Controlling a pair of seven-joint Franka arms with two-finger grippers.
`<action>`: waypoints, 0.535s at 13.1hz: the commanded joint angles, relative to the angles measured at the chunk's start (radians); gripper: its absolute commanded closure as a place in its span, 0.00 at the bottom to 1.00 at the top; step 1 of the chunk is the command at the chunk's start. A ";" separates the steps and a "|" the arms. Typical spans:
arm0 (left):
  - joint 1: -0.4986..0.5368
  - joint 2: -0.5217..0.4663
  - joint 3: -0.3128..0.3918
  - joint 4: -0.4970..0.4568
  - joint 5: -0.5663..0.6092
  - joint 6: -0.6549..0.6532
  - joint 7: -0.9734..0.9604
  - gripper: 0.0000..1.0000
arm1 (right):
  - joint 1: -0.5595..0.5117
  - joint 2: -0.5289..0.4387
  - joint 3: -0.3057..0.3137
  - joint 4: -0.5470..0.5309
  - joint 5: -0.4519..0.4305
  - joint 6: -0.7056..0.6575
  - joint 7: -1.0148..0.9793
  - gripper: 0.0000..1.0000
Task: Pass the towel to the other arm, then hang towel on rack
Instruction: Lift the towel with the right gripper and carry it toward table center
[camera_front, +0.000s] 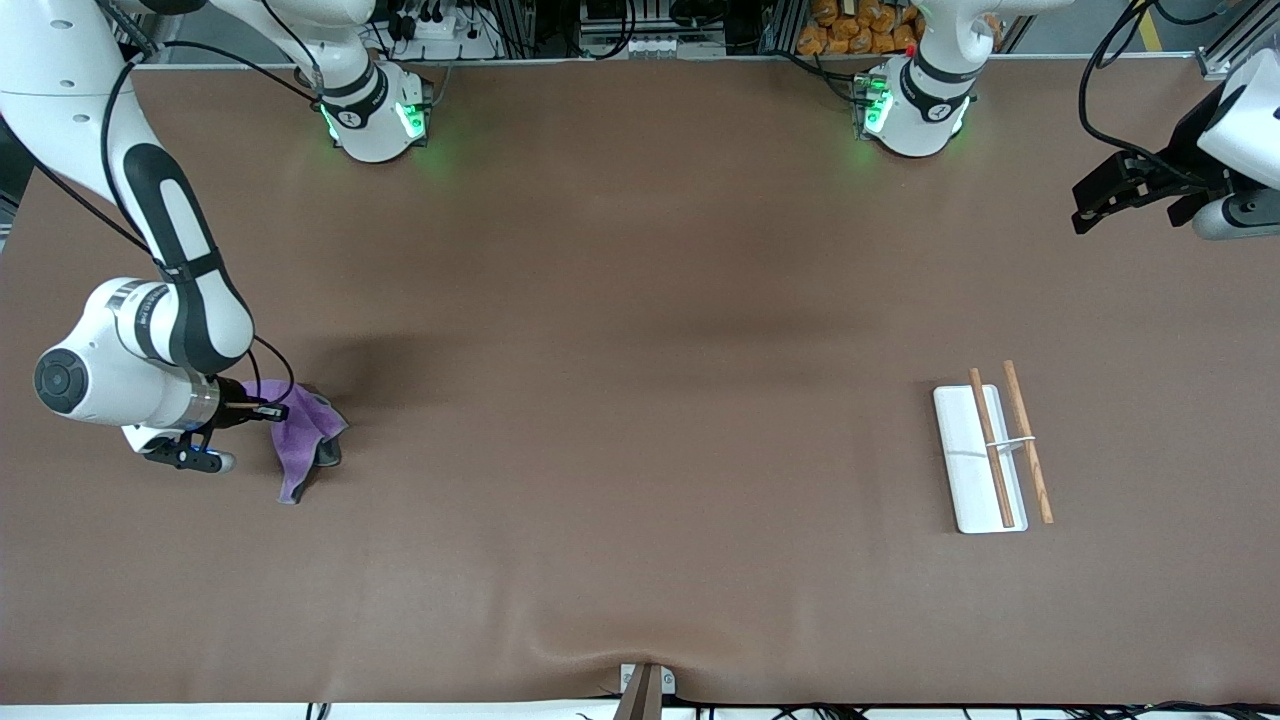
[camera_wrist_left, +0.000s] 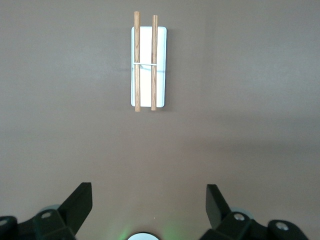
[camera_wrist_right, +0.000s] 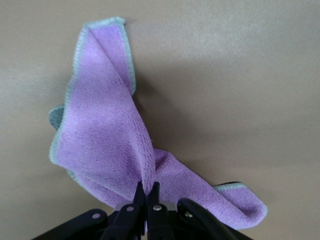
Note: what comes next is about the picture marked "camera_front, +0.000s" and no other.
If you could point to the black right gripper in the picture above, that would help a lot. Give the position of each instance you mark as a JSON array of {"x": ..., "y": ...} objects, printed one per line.
[{"x": 232, "y": 404}]

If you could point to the purple and grey towel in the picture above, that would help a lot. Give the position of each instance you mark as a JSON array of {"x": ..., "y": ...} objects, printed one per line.
[{"x": 305, "y": 430}]

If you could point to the grey bracket with brown post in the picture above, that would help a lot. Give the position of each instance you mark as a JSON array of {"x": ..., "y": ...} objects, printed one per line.
[{"x": 645, "y": 690}]

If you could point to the white terminal block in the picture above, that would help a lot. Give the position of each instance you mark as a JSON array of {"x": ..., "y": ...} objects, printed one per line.
[{"x": 670, "y": 46}]

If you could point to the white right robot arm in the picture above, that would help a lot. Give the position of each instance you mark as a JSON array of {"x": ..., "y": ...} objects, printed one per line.
[{"x": 150, "y": 340}]

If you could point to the white rack with wooden bars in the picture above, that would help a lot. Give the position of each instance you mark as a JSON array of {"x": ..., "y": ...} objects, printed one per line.
[{"x": 965, "y": 470}]

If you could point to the brown table mat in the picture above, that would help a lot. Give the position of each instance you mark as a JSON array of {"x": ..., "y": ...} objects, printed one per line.
[{"x": 640, "y": 500}]

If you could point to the pile of orange items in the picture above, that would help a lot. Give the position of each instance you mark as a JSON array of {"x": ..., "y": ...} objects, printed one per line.
[{"x": 850, "y": 30}]

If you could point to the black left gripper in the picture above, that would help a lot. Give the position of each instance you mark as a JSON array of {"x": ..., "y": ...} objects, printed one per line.
[{"x": 1183, "y": 163}]

